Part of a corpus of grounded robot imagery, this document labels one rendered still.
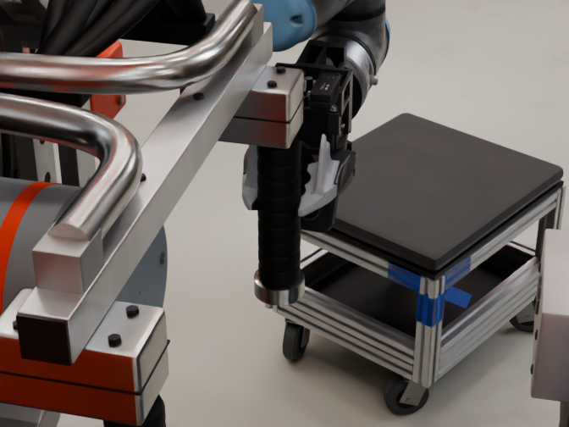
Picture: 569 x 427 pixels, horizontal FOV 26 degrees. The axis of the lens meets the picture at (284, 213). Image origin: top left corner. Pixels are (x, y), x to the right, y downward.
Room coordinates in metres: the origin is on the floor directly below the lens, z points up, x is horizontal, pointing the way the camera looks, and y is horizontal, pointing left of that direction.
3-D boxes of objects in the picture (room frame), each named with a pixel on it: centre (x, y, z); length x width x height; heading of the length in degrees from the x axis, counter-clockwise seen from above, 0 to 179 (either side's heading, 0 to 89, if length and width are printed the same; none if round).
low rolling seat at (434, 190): (1.82, -0.23, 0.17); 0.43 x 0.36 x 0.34; 139
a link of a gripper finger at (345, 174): (0.96, -0.04, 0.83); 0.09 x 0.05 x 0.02; 175
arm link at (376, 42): (1.17, -0.07, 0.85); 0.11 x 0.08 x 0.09; 166
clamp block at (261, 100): (0.89, 0.03, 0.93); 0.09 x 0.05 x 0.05; 76
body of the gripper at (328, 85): (1.02, -0.03, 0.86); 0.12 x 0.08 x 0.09; 166
